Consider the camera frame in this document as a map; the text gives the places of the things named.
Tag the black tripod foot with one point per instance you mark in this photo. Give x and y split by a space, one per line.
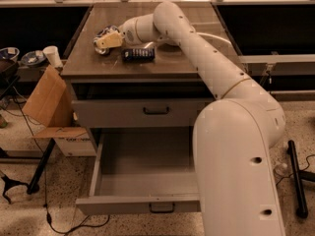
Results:
9 184

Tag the black stand leg left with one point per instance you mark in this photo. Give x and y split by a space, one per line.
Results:
33 186

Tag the grey top drawer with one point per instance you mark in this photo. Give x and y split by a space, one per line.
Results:
136 113

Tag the grey drawer cabinet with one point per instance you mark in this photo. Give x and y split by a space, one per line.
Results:
90 76

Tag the grey open middle drawer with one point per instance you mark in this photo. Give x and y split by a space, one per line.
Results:
143 170

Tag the white paper bowl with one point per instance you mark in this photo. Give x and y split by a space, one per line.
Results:
166 41

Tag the blue bowl with food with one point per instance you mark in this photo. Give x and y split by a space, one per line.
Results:
33 58

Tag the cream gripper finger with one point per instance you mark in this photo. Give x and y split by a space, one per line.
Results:
109 40

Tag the blue bowl far left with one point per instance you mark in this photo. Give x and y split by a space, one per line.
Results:
9 53

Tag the blue pepsi can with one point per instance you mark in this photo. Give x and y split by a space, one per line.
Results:
101 33

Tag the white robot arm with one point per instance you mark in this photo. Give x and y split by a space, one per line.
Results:
232 136

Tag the white paper cup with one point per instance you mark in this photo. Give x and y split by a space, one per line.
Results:
52 54

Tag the brown cardboard box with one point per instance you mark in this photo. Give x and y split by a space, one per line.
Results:
50 105

